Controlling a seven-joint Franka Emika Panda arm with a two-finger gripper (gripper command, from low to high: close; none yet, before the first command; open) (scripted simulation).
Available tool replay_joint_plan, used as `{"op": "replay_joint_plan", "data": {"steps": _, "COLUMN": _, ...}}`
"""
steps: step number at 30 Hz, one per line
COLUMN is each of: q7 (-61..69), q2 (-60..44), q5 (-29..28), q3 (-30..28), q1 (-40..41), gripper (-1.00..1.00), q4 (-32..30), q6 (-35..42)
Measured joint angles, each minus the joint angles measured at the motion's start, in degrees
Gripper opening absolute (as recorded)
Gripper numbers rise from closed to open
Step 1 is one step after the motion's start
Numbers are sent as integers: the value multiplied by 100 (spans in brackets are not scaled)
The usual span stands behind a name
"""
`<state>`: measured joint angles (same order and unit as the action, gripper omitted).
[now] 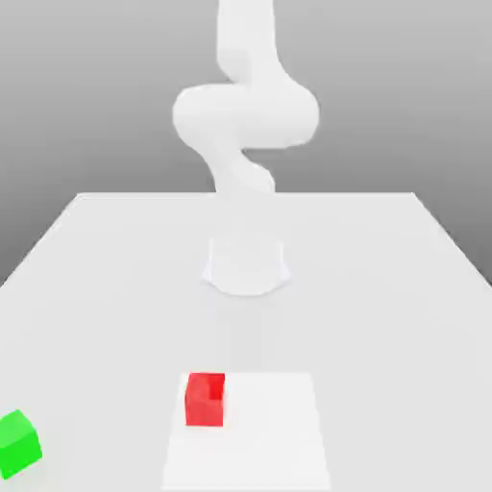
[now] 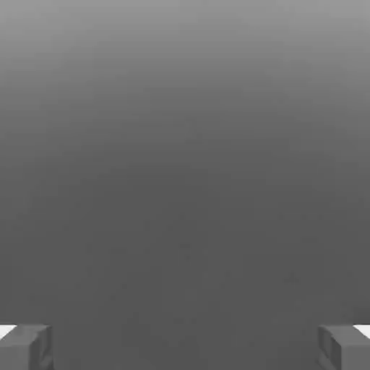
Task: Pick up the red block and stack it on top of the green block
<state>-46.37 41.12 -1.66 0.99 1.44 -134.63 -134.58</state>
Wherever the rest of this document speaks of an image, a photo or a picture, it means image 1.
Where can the small red cube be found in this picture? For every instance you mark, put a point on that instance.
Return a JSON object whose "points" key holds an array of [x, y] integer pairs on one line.
{"points": [[203, 403]]}

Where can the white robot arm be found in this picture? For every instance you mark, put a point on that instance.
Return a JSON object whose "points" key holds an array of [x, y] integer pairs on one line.
{"points": [[246, 115]]}

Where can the small green cube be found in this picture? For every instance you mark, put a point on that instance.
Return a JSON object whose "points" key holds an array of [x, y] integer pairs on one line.
{"points": [[17, 446]]}

